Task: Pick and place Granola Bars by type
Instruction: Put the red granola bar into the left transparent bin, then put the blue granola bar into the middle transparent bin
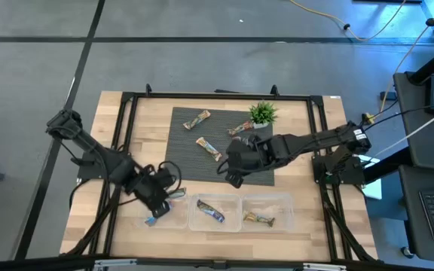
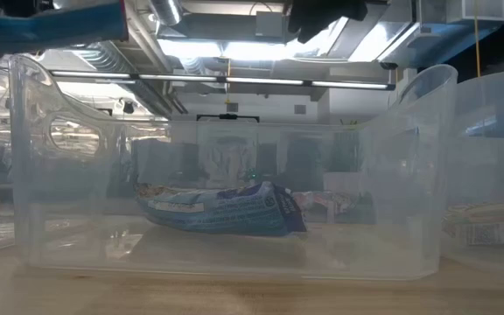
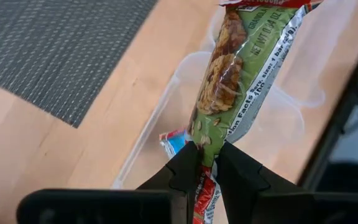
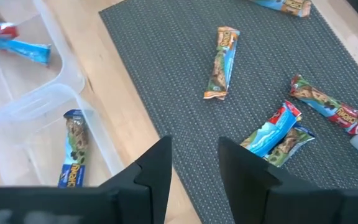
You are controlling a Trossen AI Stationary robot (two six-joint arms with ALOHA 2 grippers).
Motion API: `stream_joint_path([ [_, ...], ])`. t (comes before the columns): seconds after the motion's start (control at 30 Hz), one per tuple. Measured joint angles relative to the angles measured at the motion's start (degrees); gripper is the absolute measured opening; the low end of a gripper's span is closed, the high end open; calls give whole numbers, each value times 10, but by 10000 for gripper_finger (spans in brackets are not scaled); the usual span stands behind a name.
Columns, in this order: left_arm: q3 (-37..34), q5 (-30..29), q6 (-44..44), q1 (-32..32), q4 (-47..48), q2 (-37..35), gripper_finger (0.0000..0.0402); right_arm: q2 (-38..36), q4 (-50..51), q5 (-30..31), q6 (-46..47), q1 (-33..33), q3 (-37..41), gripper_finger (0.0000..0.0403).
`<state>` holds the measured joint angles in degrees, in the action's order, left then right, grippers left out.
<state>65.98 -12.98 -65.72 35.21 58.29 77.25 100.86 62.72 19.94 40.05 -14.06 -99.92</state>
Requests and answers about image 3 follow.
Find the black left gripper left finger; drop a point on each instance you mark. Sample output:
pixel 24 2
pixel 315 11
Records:
pixel 166 199

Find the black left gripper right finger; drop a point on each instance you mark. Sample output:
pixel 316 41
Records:
pixel 247 193

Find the green granola bar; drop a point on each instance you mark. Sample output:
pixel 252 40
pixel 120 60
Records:
pixel 253 46

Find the blue granola bar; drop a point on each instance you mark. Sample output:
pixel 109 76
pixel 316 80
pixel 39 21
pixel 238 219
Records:
pixel 174 143

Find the clear plastic bin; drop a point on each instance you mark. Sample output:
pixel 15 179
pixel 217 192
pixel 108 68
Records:
pixel 172 118

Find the grey woven table mat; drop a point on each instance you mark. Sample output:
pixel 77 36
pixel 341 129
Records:
pixel 42 46

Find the black aluminium table frame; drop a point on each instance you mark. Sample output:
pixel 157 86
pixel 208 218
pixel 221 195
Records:
pixel 337 124

